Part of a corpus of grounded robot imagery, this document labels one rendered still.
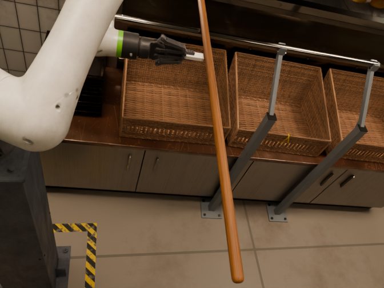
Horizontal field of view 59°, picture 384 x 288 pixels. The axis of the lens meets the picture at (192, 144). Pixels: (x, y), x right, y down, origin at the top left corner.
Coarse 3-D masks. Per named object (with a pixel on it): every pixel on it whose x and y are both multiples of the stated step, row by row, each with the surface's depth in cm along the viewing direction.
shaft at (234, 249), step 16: (208, 32) 135; (208, 48) 128; (208, 64) 123; (208, 80) 119; (224, 144) 103; (224, 160) 99; (224, 176) 96; (224, 192) 93; (224, 208) 91; (240, 256) 83; (240, 272) 81
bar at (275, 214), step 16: (128, 16) 133; (176, 32) 139; (192, 32) 139; (272, 48) 148; (288, 48) 149; (304, 48) 151; (368, 64) 158; (368, 80) 162; (272, 96) 152; (368, 96) 163; (272, 112) 153; (256, 144) 166; (352, 144) 171; (240, 160) 179; (336, 160) 182; (320, 176) 195; (208, 208) 225; (272, 208) 238
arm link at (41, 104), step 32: (96, 0) 69; (64, 32) 67; (96, 32) 70; (32, 64) 67; (64, 64) 66; (0, 96) 63; (32, 96) 64; (64, 96) 67; (0, 128) 64; (32, 128) 64; (64, 128) 68
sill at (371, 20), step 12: (252, 0) 170; (264, 0) 170; (276, 0) 170; (288, 0) 173; (300, 0) 177; (300, 12) 177; (312, 12) 177; (324, 12) 177; (336, 12) 179; (348, 12) 182; (360, 24) 185; (372, 24) 185
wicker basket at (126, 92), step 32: (192, 64) 193; (224, 64) 189; (128, 96) 187; (160, 96) 193; (192, 96) 200; (224, 96) 185; (128, 128) 175; (160, 128) 168; (192, 128) 171; (224, 128) 172
